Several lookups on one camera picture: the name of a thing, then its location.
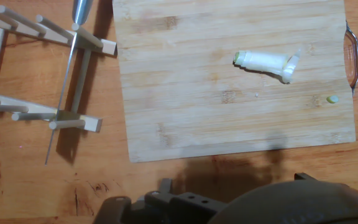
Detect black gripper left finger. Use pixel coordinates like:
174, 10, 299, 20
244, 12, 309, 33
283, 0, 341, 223
93, 178, 228, 224

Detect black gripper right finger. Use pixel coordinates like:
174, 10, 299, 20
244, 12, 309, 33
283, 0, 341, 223
293, 172, 358, 200

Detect steel kitchen knife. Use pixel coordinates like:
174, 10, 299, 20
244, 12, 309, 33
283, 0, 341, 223
44, 0, 94, 166

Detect white scallion stalk piece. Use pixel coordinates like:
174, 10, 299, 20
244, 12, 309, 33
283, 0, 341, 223
233, 48, 302, 85

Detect wooden peg dish rack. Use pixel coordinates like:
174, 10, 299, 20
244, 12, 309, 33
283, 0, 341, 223
0, 4, 118, 133

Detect bamboo cutting board with handle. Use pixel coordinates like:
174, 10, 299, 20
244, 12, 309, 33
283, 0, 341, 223
112, 0, 358, 164

